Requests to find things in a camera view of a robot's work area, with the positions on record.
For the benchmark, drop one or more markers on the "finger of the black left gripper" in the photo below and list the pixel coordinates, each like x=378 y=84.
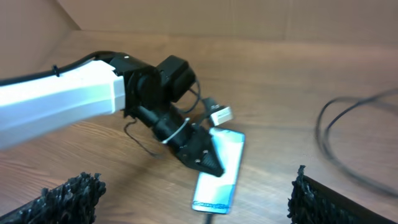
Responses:
x=209 y=160

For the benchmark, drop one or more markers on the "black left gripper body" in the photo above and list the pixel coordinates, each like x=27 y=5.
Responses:
x=190 y=144

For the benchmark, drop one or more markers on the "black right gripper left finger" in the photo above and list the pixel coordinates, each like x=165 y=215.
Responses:
x=73 y=202

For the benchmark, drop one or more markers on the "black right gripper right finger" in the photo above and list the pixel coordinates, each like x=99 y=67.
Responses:
x=313 y=203

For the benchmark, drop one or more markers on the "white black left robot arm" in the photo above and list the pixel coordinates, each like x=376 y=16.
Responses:
x=103 y=83

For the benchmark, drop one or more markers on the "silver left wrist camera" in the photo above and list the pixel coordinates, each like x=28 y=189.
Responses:
x=217 y=114

